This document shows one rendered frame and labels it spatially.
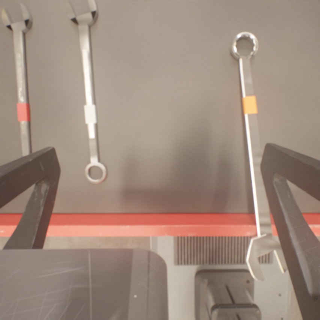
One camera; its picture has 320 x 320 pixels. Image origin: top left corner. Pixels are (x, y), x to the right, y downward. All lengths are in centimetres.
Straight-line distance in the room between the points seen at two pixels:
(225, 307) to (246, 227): 68
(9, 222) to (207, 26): 31
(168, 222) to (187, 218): 3
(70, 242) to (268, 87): 119
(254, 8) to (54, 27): 22
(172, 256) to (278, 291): 41
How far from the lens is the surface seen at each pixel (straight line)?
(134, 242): 134
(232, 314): 99
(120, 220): 33
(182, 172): 34
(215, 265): 111
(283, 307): 126
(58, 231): 33
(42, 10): 38
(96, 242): 137
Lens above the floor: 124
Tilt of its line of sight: 84 degrees down
